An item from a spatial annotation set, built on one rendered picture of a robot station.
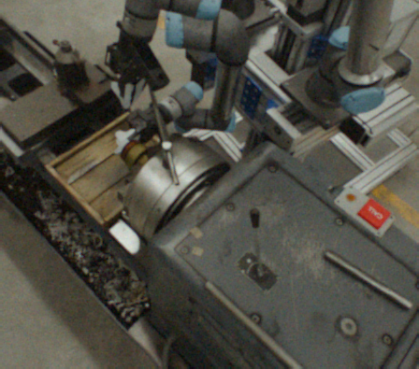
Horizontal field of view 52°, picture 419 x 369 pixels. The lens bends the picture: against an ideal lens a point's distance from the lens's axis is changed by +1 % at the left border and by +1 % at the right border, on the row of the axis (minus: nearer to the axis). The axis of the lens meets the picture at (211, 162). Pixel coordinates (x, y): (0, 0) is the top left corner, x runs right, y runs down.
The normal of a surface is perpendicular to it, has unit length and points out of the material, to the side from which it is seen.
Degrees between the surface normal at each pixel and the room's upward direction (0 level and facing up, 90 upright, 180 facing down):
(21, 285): 0
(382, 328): 0
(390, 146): 0
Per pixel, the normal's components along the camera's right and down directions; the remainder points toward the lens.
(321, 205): 0.10, -0.55
